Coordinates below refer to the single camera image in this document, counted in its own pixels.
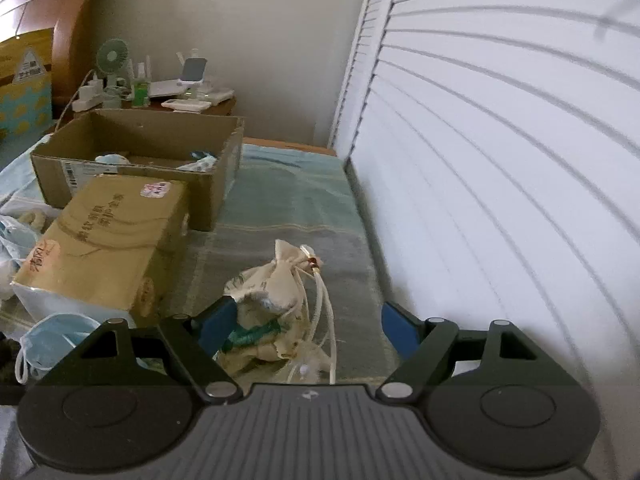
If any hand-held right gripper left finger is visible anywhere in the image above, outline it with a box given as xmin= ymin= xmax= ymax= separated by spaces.
xmin=34 ymin=298 xmax=241 ymax=406

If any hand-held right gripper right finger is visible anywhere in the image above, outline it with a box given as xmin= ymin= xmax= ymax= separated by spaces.
xmin=375 ymin=301 xmax=582 ymax=406

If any clear plastic bag bundle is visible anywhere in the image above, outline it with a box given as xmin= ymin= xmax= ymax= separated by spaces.
xmin=214 ymin=239 xmax=346 ymax=386

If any cardboard box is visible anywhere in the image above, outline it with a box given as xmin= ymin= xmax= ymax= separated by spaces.
xmin=30 ymin=109 xmax=246 ymax=232

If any tan tissue pack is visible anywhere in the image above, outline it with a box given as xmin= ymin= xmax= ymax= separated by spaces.
xmin=11 ymin=174 xmax=192 ymax=328

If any grey green bed mat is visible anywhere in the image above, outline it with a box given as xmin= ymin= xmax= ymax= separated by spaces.
xmin=187 ymin=137 xmax=402 ymax=386

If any white louvered door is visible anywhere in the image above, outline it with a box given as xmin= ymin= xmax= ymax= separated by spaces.
xmin=329 ymin=0 xmax=640 ymax=463

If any wooden nightstand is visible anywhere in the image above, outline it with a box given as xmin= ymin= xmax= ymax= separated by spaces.
xmin=54 ymin=94 xmax=237 ymax=122

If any white remote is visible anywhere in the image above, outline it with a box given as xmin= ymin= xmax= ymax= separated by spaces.
xmin=161 ymin=99 xmax=213 ymax=114

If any white flat box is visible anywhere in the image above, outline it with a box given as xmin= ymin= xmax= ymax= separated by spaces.
xmin=199 ymin=87 xmax=235 ymax=106

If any green bottle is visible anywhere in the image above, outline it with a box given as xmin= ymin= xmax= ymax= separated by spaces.
xmin=131 ymin=62 xmax=152 ymax=109

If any light blue towel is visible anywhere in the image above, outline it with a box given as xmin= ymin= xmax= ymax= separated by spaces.
xmin=0 ymin=132 xmax=56 ymax=206

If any phone on white stand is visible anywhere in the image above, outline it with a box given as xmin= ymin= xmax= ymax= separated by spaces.
xmin=176 ymin=49 xmax=212 ymax=104

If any white power strip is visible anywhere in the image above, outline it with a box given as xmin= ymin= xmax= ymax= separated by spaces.
xmin=71 ymin=79 xmax=108 ymax=113

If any green desk fan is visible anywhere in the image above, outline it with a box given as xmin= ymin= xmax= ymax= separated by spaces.
xmin=95 ymin=38 xmax=132 ymax=111

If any yellow blue patterned cushion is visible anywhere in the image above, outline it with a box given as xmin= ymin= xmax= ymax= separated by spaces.
xmin=0 ymin=27 xmax=55 ymax=142

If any wooden headboard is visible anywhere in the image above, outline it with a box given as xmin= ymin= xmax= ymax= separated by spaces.
xmin=0 ymin=0 xmax=119 ymax=107

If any white power cable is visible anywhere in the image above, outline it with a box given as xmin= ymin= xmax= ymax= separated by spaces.
xmin=54 ymin=67 xmax=97 ymax=132

